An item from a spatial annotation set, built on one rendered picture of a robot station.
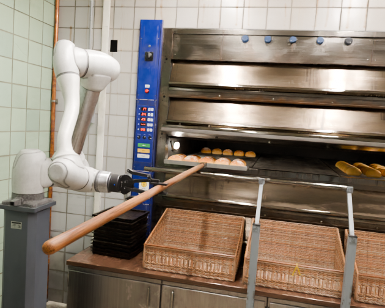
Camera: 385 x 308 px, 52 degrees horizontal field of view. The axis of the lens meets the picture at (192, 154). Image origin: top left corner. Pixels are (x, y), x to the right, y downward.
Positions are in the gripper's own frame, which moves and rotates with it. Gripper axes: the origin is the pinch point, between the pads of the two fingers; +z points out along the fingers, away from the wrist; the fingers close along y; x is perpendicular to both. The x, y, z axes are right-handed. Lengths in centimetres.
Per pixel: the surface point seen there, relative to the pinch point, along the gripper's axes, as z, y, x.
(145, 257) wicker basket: -25, 56, -70
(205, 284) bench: 14, 63, -60
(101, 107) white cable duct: -80, -33, -115
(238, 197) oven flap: 24, 22, -114
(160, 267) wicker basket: -15, 59, -66
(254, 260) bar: 39, 43, -55
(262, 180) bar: 39, 3, -77
